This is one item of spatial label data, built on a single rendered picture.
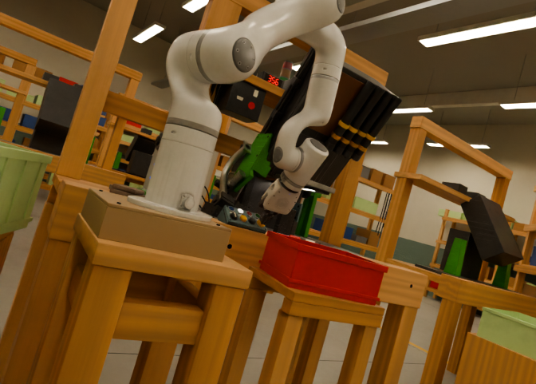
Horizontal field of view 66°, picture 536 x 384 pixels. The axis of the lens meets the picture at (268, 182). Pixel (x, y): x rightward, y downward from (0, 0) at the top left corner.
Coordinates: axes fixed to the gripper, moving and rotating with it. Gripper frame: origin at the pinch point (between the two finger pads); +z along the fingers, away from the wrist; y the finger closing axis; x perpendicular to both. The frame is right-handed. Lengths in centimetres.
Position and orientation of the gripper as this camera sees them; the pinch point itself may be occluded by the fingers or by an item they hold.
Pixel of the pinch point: (265, 217)
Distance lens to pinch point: 138.4
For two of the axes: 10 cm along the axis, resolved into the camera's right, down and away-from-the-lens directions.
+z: -5.1, 7.3, 4.5
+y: 8.3, 2.7, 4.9
